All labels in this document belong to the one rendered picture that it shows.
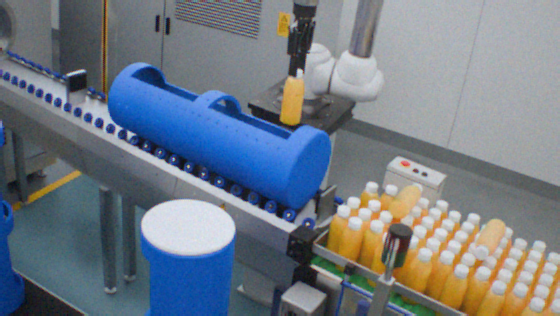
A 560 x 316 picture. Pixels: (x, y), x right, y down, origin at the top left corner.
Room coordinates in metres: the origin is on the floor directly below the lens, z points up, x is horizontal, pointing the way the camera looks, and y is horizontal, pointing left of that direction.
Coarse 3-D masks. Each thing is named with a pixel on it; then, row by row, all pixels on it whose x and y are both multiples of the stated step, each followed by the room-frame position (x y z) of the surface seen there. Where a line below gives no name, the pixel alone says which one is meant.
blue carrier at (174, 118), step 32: (128, 96) 2.00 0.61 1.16; (160, 96) 1.95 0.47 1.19; (192, 96) 2.17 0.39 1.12; (224, 96) 1.94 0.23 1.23; (128, 128) 2.01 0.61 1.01; (160, 128) 1.89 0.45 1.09; (192, 128) 1.82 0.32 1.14; (224, 128) 1.78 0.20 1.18; (256, 128) 1.75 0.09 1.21; (192, 160) 1.84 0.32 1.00; (224, 160) 1.73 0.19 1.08; (256, 160) 1.67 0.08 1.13; (288, 160) 1.63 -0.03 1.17; (320, 160) 1.78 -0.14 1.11; (256, 192) 1.71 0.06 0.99; (288, 192) 1.61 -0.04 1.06
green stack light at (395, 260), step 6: (384, 246) 1.18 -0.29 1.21; (384, 252) 1.17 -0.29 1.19; (390, 252) 1.16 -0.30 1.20; (396, 252) 1.15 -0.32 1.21; (402, 252) 1.15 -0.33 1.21; (384, 258) 1.16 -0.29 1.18; (390, 258) 1.15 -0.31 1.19; (396, 258) 1.15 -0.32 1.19; (402, 258) 1.16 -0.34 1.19; (384, 264) 1.16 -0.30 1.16; (390, 264) 1.15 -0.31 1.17; (396, 264) 1.15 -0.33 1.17; (402, 264) 1.16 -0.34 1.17
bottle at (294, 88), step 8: (288, 80) 1.76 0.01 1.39; (296, 80) 1.75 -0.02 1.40; (288, 88) 1.75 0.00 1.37; (296, 88) 1.74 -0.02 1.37; (304, 88) 1.77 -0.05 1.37; (288, 96) 1.74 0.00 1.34; (296, 96) 1.74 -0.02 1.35; (288, 104) 1.74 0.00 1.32; (296, 104) 1.74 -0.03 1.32; (288, 112) 1.74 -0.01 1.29; (296, 112) 1.74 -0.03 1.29; (288, 120) 1.74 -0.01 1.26; (296, 120) 1.75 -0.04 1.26
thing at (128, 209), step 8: (128, 208) 2.25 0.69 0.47; (128, 216) 2.25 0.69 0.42; (128, 224) 2.25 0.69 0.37; (128, 232) 2.25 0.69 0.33; (128, 240) 2.25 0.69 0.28; (128, 248) 2.25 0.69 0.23; (128, 256) 2.25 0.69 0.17; (128, 264) 2.25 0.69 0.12; (128, 272) 2.25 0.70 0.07; (128, 280) 2.25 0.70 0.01
